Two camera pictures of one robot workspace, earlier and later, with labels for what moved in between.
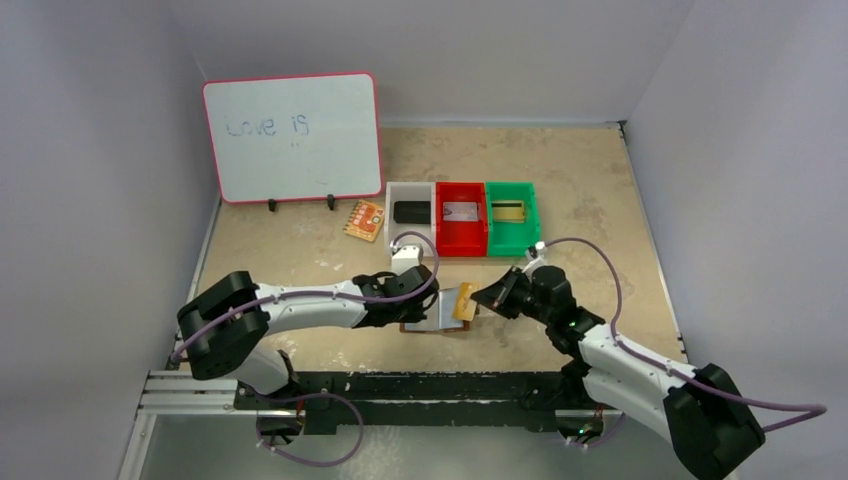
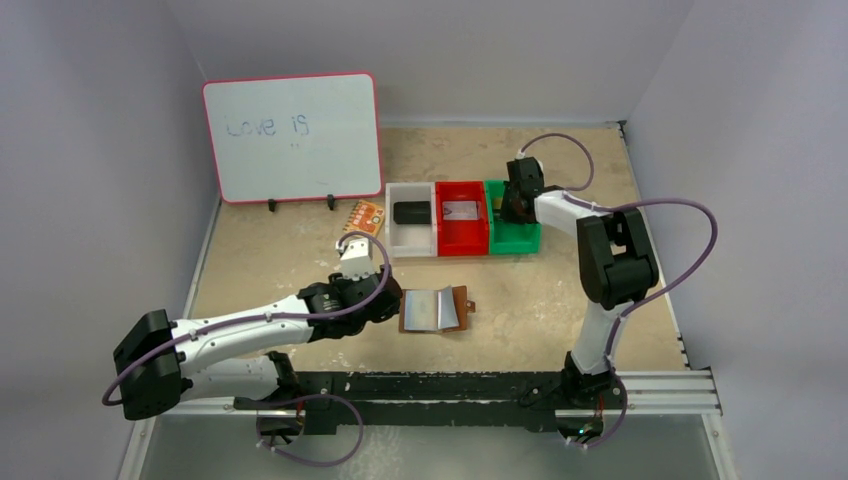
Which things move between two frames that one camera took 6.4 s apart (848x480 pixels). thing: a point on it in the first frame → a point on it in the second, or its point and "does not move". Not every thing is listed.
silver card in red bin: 461,211 does not move
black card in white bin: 412,212 does not move
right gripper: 506,295 → 511,206
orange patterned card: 365,220 does not move
